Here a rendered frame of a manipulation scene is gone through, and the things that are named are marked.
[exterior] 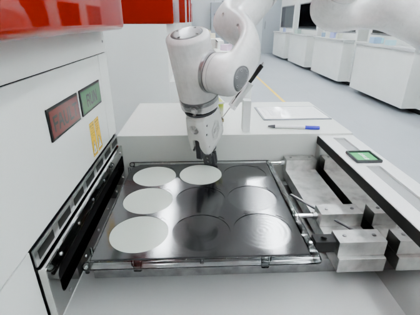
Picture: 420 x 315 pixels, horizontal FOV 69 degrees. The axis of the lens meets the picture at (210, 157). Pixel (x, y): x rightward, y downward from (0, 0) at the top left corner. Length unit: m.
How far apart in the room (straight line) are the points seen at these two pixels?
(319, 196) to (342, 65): 6.46
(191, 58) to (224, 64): 0.06
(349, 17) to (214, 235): 0.64
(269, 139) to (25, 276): 0.61
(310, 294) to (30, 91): 0.52
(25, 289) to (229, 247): 0.29
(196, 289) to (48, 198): 0.28
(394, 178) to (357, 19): 0.42
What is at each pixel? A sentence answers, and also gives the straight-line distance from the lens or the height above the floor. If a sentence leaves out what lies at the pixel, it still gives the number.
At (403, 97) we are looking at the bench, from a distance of 5.24.
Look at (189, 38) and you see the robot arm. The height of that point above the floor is 1.21.
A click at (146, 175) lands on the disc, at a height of 0.90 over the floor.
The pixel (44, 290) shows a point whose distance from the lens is 0.50.
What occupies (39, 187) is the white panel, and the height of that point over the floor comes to 1.03.
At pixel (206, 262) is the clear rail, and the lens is 0.49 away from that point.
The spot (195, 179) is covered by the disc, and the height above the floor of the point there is 0.90.
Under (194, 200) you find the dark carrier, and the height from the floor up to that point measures 0.90.
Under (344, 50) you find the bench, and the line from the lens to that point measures 7.10.
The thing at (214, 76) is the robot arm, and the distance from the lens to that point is 0.56.
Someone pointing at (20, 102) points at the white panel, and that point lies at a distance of 0.44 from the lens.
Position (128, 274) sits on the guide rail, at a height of 0.83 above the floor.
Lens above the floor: 1.24
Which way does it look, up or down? 24 degrees down
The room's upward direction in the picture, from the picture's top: straight up
